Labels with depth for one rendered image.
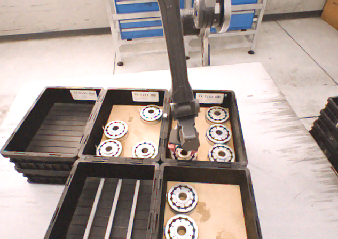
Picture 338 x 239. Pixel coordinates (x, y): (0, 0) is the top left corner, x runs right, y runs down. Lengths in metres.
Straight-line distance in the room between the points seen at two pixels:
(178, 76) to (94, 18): 3.17
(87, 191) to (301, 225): 0.80
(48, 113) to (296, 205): 1.16
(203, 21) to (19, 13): 3.13
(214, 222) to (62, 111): 0.86
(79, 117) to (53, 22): 2.82
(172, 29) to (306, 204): 0.85
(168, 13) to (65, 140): 0.74
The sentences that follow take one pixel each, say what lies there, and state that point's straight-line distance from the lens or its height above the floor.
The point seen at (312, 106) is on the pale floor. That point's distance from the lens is 2.68.
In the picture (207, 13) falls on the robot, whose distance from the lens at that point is 1.22.
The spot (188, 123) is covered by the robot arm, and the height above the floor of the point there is 1.09.
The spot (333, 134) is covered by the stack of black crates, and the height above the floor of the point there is 0.43.
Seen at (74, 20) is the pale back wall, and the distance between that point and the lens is 3.81.
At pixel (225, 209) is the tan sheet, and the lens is 0.87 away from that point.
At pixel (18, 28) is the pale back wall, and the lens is 4.12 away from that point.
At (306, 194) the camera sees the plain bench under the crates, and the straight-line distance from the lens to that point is 1.15.
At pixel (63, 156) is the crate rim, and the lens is 0.93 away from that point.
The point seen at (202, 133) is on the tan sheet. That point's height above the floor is 0.83.
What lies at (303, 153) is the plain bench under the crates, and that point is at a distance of 1.27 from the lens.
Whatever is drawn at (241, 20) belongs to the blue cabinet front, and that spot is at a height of 0.44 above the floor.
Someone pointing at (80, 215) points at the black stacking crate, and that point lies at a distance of 0.91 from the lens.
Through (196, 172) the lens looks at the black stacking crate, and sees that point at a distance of 0.84.
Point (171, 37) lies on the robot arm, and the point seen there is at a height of 1.35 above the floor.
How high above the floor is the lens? 1.62
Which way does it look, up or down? 46 degrees down
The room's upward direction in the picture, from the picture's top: 3 degrees counter-clockwise
